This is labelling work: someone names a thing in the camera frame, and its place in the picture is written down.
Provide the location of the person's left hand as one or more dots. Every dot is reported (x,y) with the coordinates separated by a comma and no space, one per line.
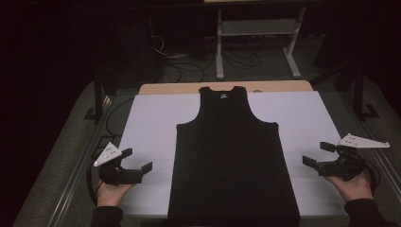
(112,195)

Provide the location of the white table mat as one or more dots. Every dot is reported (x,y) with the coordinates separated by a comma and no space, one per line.
(151,126)

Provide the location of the black tank top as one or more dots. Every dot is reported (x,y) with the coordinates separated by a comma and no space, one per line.
(233,164)

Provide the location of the white metal stand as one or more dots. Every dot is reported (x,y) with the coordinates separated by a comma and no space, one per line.
(219,47)

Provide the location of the black metal stand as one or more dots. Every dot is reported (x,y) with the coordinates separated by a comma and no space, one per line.
(98,94)
(359,94)

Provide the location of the person's right hand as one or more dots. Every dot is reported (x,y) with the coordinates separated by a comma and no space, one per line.
(354,188)

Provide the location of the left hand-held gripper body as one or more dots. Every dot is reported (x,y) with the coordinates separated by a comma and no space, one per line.
(118,176)

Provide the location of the aluminium floor rail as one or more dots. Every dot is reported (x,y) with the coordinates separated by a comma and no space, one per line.
(72,189)
(384,170)

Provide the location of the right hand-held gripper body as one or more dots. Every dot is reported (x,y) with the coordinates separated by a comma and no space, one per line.
(343,167)

